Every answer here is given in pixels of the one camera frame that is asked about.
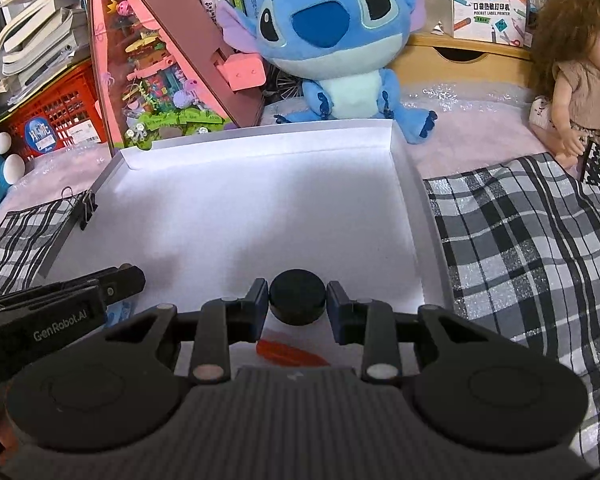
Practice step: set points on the wooden drawer box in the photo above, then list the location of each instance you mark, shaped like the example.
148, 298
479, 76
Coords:
470, 67

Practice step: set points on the small light blue item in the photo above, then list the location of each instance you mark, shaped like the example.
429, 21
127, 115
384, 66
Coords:
117, 316

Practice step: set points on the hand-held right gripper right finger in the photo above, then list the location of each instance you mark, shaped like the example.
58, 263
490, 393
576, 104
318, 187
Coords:
334, 310

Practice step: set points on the brown haired baby doll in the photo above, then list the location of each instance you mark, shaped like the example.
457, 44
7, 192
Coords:
580, 80

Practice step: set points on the white cardboard box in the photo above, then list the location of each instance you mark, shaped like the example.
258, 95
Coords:
260, 200

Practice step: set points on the stack of books and papers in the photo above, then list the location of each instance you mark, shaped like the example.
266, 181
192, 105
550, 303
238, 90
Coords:
30, 35

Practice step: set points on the red plastic basket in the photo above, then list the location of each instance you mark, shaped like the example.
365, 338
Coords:
65, 105

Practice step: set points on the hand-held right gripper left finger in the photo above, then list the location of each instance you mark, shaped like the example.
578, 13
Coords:
261, 310

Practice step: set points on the white pencil print carton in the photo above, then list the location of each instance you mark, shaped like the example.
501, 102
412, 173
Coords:
485, 7

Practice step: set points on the pink fuzzy blanket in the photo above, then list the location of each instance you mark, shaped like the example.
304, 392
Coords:
465, 145

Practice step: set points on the red plastic piece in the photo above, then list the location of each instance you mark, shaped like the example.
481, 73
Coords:
290, 353

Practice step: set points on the black round lid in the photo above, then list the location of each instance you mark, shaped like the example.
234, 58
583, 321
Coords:
298, 297

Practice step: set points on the black binder clip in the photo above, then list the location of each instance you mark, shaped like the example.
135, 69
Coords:
84, 210

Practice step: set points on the black white plaid cloth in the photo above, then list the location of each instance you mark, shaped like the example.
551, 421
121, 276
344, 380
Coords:
520, 260
25, 240

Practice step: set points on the blue alien plush toy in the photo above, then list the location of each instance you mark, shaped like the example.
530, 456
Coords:
330, 40

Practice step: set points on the pink triangular block display house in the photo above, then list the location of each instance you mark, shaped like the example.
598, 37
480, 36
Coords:
180, 25

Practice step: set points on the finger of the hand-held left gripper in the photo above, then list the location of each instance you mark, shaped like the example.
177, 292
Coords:
127, 282

